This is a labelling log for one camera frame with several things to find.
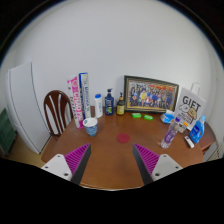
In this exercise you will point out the colourful puzzle cube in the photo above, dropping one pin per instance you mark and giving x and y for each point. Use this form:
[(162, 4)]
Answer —
[(185, 124)]

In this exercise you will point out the white bottle with blue cap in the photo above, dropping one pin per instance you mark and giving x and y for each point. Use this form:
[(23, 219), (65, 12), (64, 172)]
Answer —
[(98, 106)]

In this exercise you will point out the flat round red coaster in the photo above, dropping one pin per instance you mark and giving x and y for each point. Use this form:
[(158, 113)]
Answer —
[(123, 138)]

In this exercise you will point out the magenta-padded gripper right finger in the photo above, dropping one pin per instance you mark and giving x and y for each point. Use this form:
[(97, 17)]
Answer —
[(146, 159)]

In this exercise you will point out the clear purple-capped water bottle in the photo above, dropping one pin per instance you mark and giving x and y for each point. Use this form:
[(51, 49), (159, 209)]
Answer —
[(170, 136)]

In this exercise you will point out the green crate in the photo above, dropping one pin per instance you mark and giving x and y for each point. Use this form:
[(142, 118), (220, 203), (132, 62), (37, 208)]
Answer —
[(6, 133)]

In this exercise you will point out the framed group photo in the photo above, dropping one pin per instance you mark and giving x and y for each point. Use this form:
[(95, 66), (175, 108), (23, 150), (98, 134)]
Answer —
[(151, 95)]

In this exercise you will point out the yellow pump bottle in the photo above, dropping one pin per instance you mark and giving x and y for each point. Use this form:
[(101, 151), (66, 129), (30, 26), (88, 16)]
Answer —
[(120, 107)]

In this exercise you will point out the blue tissue pack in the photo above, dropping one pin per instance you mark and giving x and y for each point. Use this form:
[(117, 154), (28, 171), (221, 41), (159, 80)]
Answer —
[(167, 117)]

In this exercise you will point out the dark blue pump bottle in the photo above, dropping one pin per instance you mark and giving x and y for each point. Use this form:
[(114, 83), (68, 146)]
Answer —
[(109, 105)]

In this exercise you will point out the white refrigerator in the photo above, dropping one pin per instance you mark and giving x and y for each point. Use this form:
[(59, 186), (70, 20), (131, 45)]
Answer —
[(25, 106)]

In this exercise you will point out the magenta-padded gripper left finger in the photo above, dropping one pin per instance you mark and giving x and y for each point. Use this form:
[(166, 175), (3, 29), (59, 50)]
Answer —
[(77, 159)]

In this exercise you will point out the brown wooden chair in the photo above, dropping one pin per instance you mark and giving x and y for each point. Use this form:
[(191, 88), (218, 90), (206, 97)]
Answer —
[(50, 113)]

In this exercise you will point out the small patterned pouch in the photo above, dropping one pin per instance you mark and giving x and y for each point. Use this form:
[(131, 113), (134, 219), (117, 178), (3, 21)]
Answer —
[(182, 129)]

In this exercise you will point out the pink shuttlecock tube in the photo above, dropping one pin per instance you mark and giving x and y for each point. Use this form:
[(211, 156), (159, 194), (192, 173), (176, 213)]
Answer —
[(76, 103)]

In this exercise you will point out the white green shuttlecock tube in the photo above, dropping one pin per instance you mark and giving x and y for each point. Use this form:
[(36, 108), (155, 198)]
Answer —
[(85, 95)]

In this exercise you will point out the blue detergent bottle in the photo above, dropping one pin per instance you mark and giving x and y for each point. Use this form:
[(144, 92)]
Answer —
[(197, 131)]

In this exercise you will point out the white remote control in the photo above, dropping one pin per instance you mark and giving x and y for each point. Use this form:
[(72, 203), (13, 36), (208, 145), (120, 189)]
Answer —
[(189, 141)]

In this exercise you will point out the white paper gift bag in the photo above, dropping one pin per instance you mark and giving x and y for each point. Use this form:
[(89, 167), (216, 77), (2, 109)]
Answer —
[(190, 108)]

